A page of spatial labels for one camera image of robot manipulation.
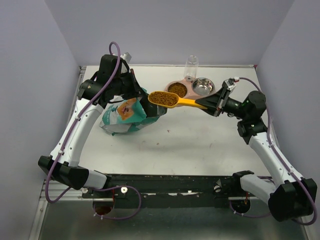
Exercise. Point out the yellow plastic scoop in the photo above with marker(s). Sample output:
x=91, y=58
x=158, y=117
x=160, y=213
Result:
x=186, y=102

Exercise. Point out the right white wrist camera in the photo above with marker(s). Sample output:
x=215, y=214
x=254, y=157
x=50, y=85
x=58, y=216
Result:
x=230, y=83

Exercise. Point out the pink double pet bowl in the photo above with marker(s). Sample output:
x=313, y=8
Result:
x=197, y=88

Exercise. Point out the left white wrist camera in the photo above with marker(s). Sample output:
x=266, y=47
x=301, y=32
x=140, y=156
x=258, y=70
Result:
x=126, y=58

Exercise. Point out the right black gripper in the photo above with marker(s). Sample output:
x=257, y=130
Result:
x=215, y=102

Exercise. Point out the clear water bottle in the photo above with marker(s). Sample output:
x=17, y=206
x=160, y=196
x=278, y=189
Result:
x=191, y=68

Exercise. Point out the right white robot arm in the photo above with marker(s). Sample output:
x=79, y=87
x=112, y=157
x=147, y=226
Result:
x=291, y=196

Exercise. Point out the teal dog food bag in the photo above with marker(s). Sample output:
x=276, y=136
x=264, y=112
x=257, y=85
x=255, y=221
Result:
x=131, y=115

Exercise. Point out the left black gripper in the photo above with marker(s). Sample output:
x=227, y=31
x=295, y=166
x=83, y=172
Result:
x=136, y=91

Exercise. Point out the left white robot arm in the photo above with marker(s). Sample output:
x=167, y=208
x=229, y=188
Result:
x=113, y=78

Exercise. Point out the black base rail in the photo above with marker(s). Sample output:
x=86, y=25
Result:
x=128, y=191

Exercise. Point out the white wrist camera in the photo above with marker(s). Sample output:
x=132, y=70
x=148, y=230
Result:
x=230, y=83
x=126, y=58

